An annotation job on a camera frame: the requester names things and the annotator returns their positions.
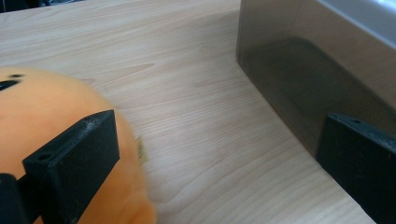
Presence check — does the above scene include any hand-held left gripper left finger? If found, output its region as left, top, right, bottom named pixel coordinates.
left=21, top=109, right=121, bottom=224

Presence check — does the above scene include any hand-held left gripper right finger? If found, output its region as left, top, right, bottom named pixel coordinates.
left=315, top=112, right=396, bottom=224

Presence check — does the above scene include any orange plush toy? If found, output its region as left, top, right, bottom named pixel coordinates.
left=0, top=66, right=157, bottom=224

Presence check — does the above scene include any translucent grey storage box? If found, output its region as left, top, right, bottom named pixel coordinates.
left=235, top=0, right=396, bottom=157

